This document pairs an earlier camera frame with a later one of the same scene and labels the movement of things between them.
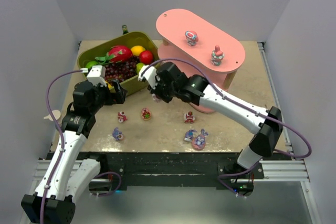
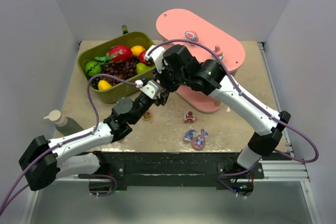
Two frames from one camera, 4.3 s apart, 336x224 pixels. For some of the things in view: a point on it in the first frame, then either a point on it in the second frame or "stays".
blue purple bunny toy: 189,135 stays
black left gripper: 115,92 -> 159,95
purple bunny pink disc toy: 198,141 stays
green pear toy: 138,66 stays
